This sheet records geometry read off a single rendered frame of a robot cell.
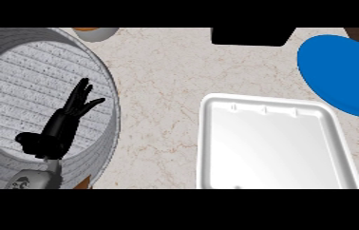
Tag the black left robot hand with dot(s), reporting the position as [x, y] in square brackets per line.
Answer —
[57, 129]

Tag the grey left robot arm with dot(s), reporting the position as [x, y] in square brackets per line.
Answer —
[32, 178]

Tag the white plastic tray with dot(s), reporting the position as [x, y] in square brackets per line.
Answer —
[273, 145]

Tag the blue plate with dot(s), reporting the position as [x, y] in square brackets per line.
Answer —
[332, 70]

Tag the large grey pot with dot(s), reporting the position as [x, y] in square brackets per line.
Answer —
[41, 91]

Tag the grey cup with orange content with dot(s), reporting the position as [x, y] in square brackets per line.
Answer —
[96, 33]

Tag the black appliance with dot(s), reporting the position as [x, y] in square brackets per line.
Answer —
[249, 36]

